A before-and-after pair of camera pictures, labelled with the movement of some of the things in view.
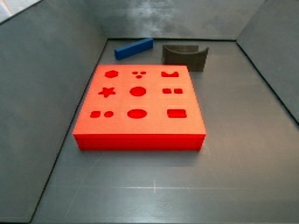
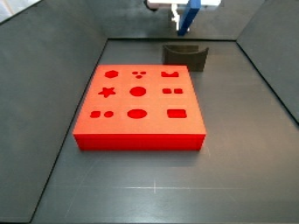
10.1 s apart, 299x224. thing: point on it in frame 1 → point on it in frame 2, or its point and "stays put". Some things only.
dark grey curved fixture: (185, 55) stays put
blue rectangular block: (134, 48) → (189, 15)
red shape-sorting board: (142, 108) stays put
